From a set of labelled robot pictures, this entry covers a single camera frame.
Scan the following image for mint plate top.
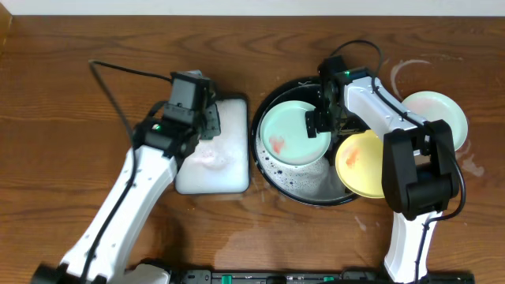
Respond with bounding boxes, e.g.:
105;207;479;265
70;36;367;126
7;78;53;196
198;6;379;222
260;100;331;166

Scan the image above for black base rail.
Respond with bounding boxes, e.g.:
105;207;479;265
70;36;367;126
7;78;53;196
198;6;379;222
169;268;476;284

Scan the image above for black rectangular soapy water tray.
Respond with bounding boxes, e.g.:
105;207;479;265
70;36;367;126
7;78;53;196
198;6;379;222
174;98;249;194

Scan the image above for mint plate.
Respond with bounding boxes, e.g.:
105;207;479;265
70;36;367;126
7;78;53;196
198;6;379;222
260;100;331;166
402;91;469;150

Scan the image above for round black tray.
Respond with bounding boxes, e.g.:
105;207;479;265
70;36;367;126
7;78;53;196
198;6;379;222
249;77;359;206

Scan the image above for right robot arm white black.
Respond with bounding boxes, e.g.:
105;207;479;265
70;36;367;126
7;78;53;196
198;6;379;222
305;55;466;283

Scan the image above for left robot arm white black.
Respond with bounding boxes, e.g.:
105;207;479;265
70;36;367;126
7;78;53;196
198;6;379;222
31;91;221;283

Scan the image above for yellow plate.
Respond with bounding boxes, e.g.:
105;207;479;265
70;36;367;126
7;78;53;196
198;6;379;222
335;130;384;199

